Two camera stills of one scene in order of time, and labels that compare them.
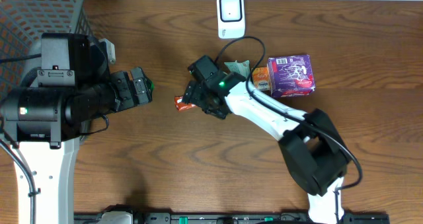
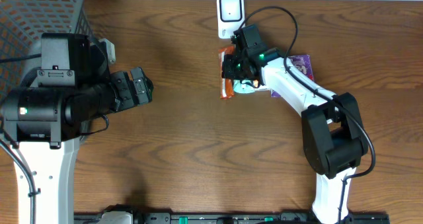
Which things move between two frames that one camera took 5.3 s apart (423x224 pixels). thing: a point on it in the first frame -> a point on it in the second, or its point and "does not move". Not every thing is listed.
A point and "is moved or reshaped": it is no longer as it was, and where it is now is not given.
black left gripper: [139, 86] does not move
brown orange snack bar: [180, 106] is moved or reshaped
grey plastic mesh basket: [28, 12] does not move
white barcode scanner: [230, 16] does not move
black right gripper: [192, 94] -> [227, 71]
